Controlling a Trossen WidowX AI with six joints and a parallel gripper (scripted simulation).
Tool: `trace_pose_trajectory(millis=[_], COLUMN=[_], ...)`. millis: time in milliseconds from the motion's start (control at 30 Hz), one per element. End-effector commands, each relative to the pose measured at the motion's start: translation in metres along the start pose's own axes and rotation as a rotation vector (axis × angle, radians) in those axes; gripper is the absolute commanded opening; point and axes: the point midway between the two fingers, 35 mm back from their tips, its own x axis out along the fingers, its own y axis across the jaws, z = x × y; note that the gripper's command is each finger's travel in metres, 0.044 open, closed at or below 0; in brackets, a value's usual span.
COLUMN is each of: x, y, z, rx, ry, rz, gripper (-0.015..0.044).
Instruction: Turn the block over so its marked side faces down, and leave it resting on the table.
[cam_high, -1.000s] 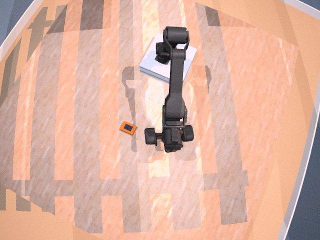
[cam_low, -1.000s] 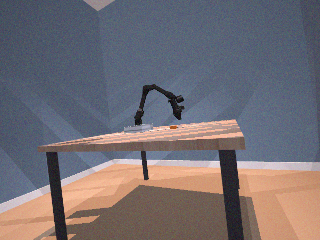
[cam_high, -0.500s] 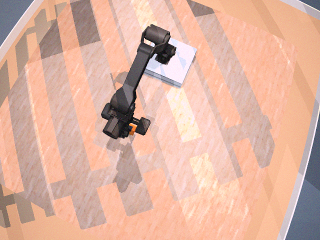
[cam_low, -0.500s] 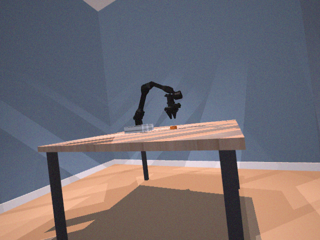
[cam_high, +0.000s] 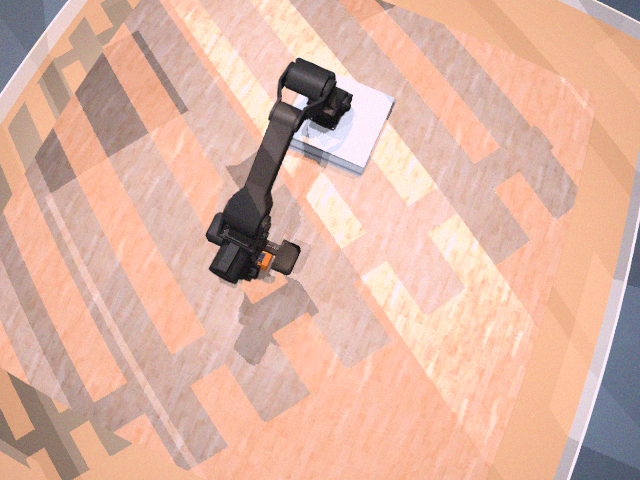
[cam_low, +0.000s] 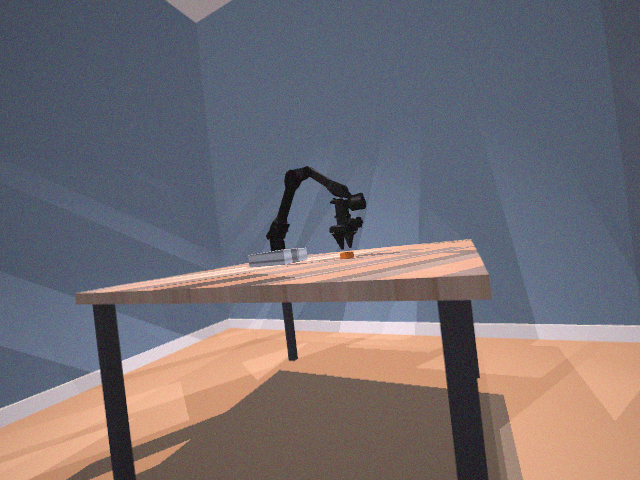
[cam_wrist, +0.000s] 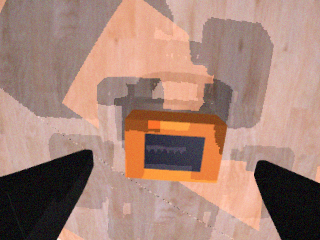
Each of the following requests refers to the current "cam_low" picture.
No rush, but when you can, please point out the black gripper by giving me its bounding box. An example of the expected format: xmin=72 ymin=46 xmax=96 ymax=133
xmin=329 ymin=212 xmax=358 ymax=250

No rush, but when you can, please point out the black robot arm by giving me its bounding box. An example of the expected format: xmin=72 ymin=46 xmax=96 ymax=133
xmin=266 ymin=166 xmax=366 ymax=252

